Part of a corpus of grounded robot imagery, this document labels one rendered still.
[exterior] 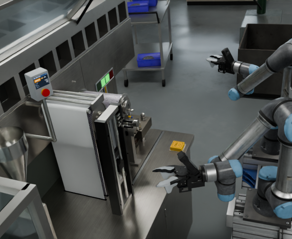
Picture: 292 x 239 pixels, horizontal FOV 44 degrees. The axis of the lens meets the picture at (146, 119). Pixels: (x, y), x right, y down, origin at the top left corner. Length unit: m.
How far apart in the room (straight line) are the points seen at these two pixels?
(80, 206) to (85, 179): 0.14
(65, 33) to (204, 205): 1.80
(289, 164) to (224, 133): 2.34
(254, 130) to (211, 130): 2.34
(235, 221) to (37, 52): 1.30
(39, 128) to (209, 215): 1.65
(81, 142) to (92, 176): 0.21
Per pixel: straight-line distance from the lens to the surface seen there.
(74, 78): 2.13
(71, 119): 1.69
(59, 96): 1.75
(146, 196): 1.91
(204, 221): 2.99
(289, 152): 1.57
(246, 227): 2.04
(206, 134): 3.88
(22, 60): 1.78
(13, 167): 1.40
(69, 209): 1.93
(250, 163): 2.40
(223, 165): 1.52
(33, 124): 1.87
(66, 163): 1.89
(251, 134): 1.62
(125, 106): 1.93
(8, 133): 1.46
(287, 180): 1.66
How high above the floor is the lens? 2.23
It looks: 32 degrees down
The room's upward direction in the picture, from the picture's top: 6 degrees counter-clockwise
